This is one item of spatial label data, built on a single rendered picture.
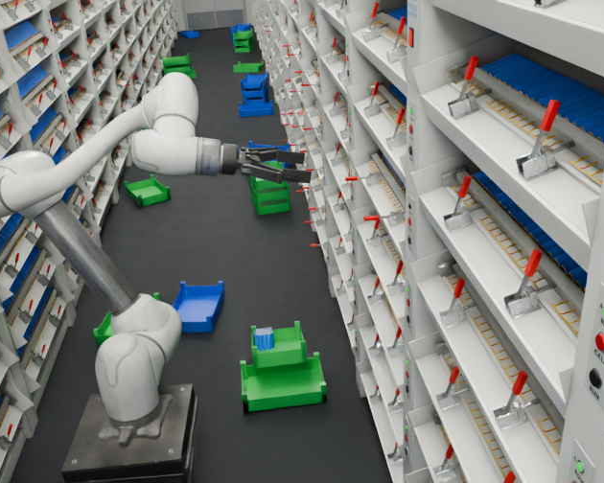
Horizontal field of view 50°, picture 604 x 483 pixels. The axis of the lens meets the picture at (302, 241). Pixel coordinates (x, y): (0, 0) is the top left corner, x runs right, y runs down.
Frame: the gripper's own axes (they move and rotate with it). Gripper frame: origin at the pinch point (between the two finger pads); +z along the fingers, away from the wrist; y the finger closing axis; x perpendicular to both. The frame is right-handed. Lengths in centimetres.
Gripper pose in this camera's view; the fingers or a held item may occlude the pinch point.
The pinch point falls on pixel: (303, 167)
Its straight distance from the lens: 163.4
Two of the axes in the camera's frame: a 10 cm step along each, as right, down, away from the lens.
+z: 9.8, 0.8, 1.6
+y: 1.1, 4.4, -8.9
